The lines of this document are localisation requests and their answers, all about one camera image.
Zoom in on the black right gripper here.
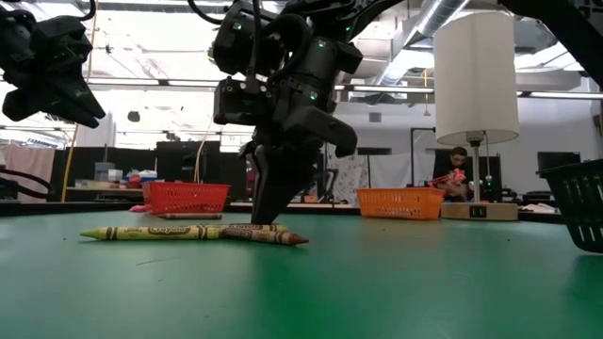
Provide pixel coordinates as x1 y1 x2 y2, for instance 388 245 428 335
244 77 359 226

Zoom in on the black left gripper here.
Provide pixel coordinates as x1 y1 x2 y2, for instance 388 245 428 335
0 46 107 130

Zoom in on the yellow Crayola crayon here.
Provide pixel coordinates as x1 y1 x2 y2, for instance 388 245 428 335
206 222 289 234

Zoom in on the black curtain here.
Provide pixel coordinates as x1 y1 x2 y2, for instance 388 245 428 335
46 146 157 203

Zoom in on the clear plastic bin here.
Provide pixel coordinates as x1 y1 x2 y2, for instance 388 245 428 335
93 161 117 183

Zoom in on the pink cloth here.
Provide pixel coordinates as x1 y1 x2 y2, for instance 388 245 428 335
0 143 57 204

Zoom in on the floral cloth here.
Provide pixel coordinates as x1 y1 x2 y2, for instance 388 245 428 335
326 145 372 202

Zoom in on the red plastic basket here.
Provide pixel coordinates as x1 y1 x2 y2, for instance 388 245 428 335
140 181 232 217

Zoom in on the black partition panel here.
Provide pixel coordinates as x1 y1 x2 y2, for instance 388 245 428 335
155 139 249 186

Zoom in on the white cloth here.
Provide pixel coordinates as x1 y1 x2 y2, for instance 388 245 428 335
368 153 437 189

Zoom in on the yellow-green Crayola crayon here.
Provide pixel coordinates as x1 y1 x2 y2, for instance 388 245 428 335
79 225 221 242

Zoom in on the orange plastic basket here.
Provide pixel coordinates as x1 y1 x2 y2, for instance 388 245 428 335
354 187 446 221

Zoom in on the red desk lamp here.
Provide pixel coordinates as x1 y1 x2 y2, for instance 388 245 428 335
427 168 468 189

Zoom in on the wooden lamp base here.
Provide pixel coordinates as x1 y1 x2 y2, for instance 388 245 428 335
440 202 519 222

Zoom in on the person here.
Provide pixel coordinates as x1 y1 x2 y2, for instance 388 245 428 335
432 146 473 203

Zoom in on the metal lamp stem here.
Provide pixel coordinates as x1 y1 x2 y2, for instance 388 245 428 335
464 131 486 204

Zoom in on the white lamp shade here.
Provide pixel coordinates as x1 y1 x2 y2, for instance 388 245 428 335
432 10 521 147

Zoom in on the pink paper sheet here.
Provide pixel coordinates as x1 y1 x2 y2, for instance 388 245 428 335
520 202 562 215

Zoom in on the black monitor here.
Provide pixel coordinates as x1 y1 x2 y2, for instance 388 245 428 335
536 151 582 179

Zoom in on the black plastic basket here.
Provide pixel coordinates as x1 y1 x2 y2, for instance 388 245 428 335
536 158 603 255

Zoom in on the black metal frame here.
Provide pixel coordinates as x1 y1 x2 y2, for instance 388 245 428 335
409 125 437 188
322 145 330 203

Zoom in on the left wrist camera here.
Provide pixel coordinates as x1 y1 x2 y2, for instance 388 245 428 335
28 15 94 66

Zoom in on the black cable loop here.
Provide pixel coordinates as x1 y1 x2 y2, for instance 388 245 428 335
0 168 56 202

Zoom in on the black camera cable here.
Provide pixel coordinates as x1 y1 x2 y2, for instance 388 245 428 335
187 0 265 84
77 0 98 23

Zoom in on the lamp pull chain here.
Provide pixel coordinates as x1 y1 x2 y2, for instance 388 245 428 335
484 131 494 184

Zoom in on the silver air duct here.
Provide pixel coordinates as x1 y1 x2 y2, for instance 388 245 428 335
376 0 472 89

